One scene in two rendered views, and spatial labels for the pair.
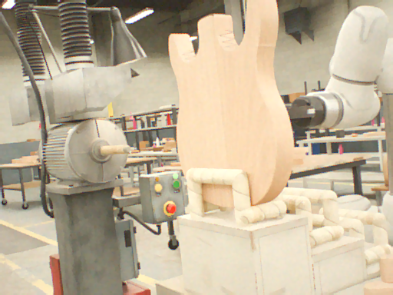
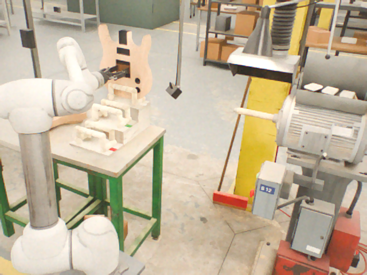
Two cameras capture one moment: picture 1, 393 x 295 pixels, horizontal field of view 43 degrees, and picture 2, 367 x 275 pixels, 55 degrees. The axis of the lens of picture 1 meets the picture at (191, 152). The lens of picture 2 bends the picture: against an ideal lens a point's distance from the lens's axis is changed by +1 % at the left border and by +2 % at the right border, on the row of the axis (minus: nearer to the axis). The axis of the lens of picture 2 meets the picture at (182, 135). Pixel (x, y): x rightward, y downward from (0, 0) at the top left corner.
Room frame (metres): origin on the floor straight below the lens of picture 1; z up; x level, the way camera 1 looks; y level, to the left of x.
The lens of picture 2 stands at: (2.93, -0.91, 1.95)
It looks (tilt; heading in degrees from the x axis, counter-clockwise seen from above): 28 degrees down; 146
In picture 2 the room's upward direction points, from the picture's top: 4 degrees clockwise
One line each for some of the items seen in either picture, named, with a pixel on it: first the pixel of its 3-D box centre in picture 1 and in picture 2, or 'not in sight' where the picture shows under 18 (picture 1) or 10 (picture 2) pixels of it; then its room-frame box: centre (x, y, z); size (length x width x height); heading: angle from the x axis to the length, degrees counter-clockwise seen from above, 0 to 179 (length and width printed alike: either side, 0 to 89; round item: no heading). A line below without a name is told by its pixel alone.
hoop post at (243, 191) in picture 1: (242, 201); not in sight; (0.95, -0.09, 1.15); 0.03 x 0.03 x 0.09
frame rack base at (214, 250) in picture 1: (241, 256); (126, 113); (1.05, -0.08, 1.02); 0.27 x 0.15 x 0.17; 33
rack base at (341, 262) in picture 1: (295, 257); (112, 128); (1.13, -0.21, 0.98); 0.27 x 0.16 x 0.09; 33
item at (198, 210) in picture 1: (195, 196); not in sight; (1.10, 0.00, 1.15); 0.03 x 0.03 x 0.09
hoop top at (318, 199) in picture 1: (302, 195); (106, 109); (1.15, -0.25, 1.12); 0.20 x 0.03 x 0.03; 32
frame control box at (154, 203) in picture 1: (150, 203); (284, 196); (2.13, 0.20, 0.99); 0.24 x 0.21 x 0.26; 34
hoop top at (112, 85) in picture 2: not in sight; (122, 87); (1.07, -0.11, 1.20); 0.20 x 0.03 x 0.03; 32
